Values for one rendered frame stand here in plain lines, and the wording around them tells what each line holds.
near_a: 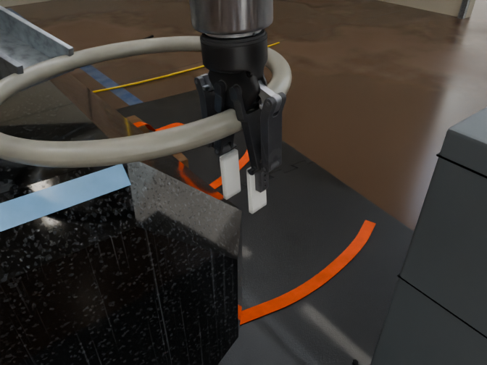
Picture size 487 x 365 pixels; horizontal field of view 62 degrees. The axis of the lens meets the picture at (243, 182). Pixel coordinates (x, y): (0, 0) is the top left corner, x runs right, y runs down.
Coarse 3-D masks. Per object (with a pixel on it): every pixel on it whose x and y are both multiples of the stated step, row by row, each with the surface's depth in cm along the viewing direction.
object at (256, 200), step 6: (246, 174) 52; (252, 180) 53; (252, 186) 53; (252, 192) 54; (258, 192) 55; (264, 192) 56; (252, 198) 54; (258, 198) 55; (264, 198) 56; (252, 204) 55; (258, 204) 56; (264, 204) 57; (252, 210) 55
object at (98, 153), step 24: (96, 48) 81; (120, 48) 82; (144, 48) 83; (168, 48) 83; (192, 48) 82; (24, 72) 71; (48, 72) 75; (288, 72) 61; (0, 96) 64; (216, 120) 48; (0, 144) 47; (24, 144) 46; (48, 144) 46; (72, 144) 45; (96, 144) 45; (120, 144) 45; (144, 144) 45; (168, 144) 46; (192, 144) 47
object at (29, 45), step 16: (0, 16) 82; (16, 16) 81; (0, 32) 83; (16, 32) 82; (32, 32) 80; (0, 48) 79; (16, 48) 80; (32, 48) 82; (48, 48) 80; (64, 48) 77; (0, 64) 71; (16, 64) 69; (32, 64) 78
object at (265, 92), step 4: (260, 80) 46; (260, 84) 46; (260, 88) 46; (264, 88) 46; (268, 88) 46; (260, 92) 46; (264, 92) 45; (268, 92) 45; (272, 92) 46; (260, 96) 46; (264, 96) 46; (268, 96) 45; (272, 96) 45; (276, 96) 45; (280, 96) 45; (264, 100) 46; (276, 100) 45; (280, 100) 45; (260, 104) 46; (276, 104) 45; (280, 104) 46; (260, 108) 46; (276, 108) 45
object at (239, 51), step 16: (208, 48) 44; (224, 48) 43; (240, 48) 43; (256, 48) 44; (208, 64) 45; (224, 64) 44; (240, 64) 44; (256, 64) 45; (224, 80) 48; (240, 80) 46; (256, 80) 45; (256, 96) 46
